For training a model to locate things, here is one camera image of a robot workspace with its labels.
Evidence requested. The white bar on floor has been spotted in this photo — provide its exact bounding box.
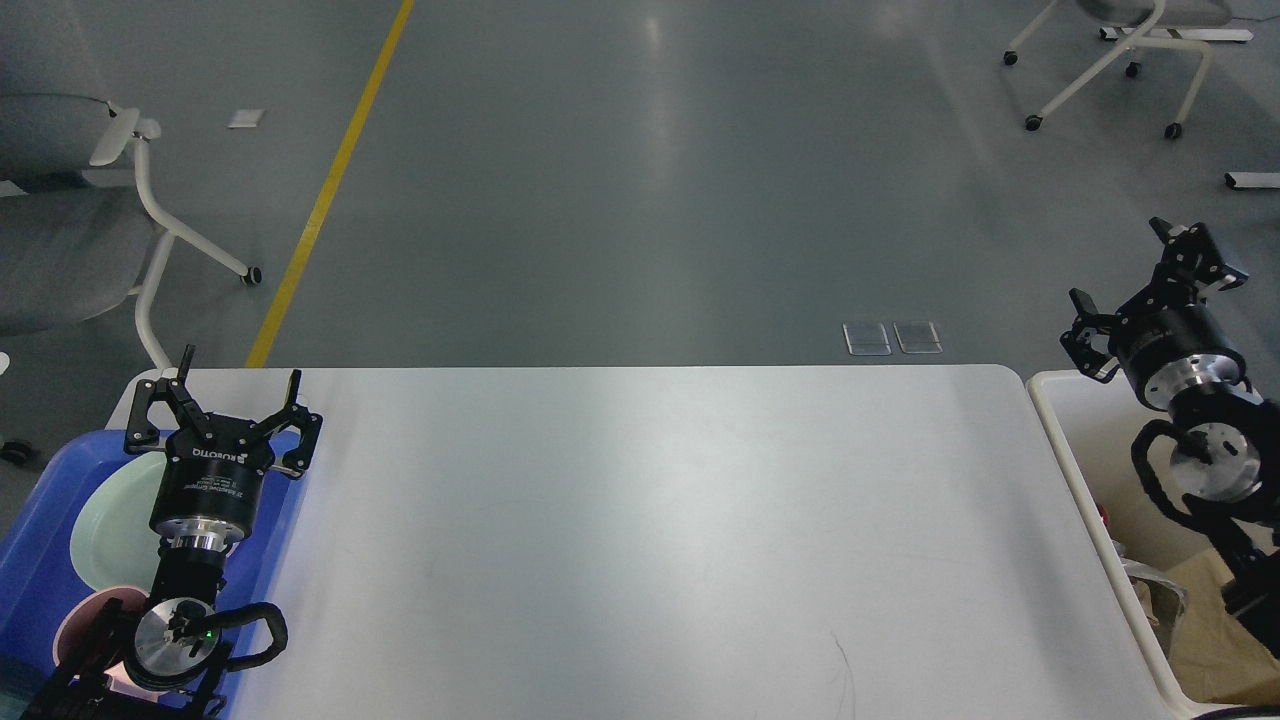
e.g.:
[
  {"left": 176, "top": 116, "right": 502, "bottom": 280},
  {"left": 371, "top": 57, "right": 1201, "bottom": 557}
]
[{"left": 1224, "top": 170, "right": 1280, "bottom": 191}]

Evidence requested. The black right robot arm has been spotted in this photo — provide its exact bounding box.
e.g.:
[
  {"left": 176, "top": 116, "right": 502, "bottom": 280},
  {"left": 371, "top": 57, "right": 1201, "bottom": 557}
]
[{"left": 1060, "top": 217, "right": 1279, "bottom": 653}]

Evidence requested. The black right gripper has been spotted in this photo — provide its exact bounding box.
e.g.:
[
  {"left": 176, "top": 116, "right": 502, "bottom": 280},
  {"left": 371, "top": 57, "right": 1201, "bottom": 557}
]
[{"left": 1060, "top": 217, "right": 1249, "bottom": 411}]

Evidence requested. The white office chair left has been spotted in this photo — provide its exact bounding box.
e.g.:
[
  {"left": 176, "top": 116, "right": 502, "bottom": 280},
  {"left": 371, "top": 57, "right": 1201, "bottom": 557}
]
[{"left": 1, "top": 92, "right": 262, "bottom": 369}]

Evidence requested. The beige plastic bin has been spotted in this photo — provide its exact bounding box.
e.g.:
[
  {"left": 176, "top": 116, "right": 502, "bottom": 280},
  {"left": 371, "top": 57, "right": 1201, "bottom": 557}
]
[{"left": 1027, "top": 372, "right": 1277, "bottom": 719}]

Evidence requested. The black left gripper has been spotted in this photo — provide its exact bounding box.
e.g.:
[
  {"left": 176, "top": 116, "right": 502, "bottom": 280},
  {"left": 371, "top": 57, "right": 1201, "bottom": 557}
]
[{"left": 123, "top": 345, "right": 323, "bottom": 543}]

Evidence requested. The white chair base bar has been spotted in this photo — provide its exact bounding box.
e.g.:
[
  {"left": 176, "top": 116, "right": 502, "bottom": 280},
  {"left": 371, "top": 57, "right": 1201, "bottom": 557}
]
[{"left": 1098, "top": 26, "right": 1254, "bottom": 44}]

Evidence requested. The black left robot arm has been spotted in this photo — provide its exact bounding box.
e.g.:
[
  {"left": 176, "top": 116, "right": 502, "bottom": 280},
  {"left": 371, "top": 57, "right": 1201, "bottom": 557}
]
[{"left": 20, "top": 346, "right": 323, "bottom": 719}]

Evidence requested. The white wheeled chair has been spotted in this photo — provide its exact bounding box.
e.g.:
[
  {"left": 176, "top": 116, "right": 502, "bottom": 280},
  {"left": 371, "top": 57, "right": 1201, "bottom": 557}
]
[{"left": 1023, "top": 1, "right": 1233, "bottom": 140}]

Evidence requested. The light green plate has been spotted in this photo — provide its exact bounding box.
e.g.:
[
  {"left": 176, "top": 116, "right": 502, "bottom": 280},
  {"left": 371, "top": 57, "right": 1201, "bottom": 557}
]
[{"left": 69, "top": 454, "right": 172, "bottom": 591}]

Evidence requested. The aluminium foil tray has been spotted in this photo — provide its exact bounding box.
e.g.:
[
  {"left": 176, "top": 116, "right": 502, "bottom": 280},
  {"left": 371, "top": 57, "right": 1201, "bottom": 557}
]
[{"left": 1112, "top": 539, "right": 1188, "bottom": 659}]

